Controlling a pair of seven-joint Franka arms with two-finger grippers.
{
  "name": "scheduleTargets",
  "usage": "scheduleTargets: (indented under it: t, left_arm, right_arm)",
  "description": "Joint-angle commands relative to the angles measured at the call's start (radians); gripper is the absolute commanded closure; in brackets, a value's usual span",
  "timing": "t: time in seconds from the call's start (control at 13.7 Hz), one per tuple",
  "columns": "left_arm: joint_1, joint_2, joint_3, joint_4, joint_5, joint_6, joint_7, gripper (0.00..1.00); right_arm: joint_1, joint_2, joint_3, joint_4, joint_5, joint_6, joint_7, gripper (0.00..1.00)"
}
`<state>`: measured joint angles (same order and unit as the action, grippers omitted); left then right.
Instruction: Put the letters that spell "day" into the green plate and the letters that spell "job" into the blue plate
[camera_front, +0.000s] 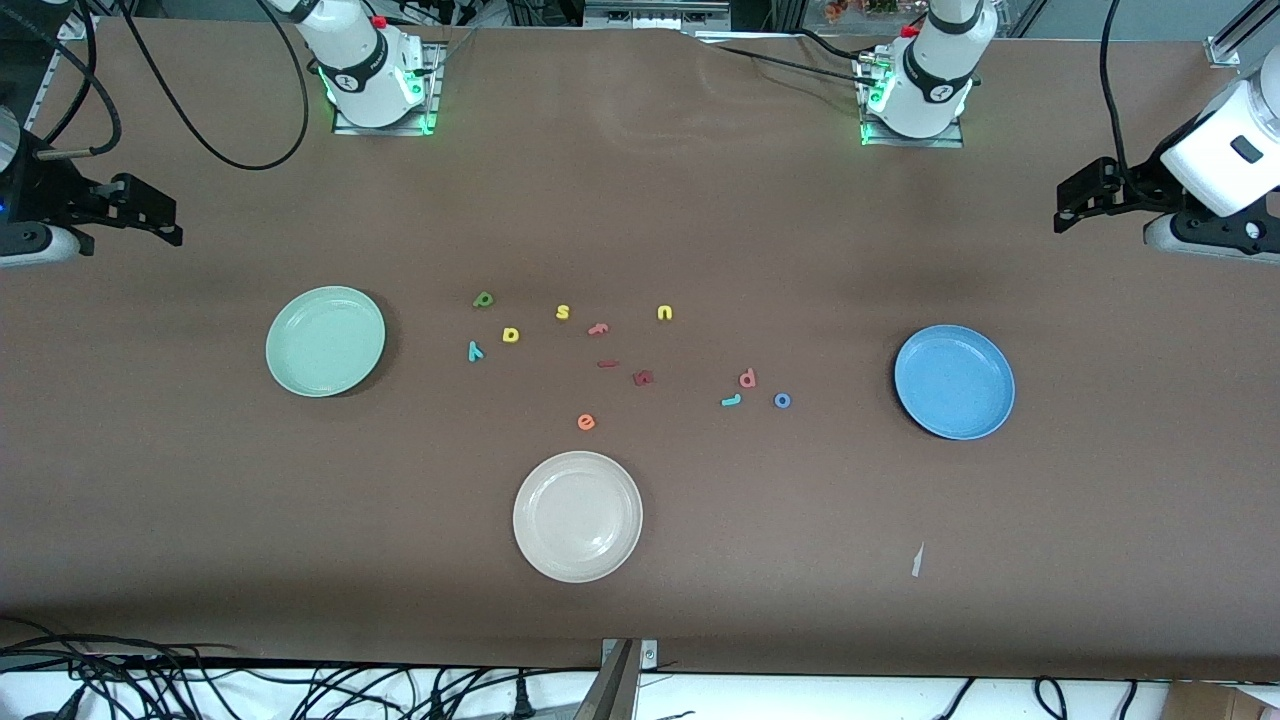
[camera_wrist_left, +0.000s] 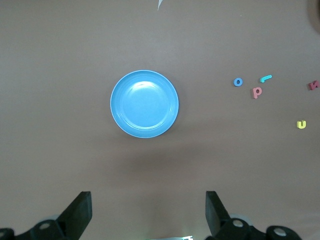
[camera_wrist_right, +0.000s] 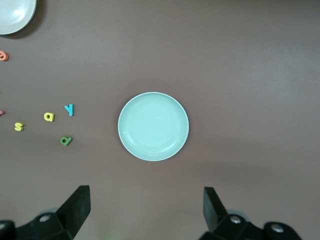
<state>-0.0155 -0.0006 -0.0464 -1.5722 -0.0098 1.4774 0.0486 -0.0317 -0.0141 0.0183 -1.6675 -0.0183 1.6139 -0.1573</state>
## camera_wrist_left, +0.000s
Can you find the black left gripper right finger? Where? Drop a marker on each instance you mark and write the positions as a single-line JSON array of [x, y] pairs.
[[220, 222]]

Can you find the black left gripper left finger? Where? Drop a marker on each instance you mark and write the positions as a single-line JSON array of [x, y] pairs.
[[72, 220]]

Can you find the salmon red letter d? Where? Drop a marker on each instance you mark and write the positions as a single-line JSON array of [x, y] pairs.
[[254, 93]]

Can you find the blue letter o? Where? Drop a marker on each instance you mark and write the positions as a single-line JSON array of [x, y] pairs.
[[235, 82]]

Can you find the teal letter j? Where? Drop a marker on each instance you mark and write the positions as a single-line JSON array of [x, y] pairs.
[[262, 80]]

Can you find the yellow letter u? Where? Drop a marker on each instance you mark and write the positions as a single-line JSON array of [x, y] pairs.
[[301, 127]]

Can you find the blue plate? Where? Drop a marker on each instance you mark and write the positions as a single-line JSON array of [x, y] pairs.
[[145, 105]]

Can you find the dark red letter k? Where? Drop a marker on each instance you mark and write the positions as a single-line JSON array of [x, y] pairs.
[[312, 86]]

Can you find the white paper scrap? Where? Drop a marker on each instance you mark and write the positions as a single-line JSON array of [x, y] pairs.
[[159, 5]]

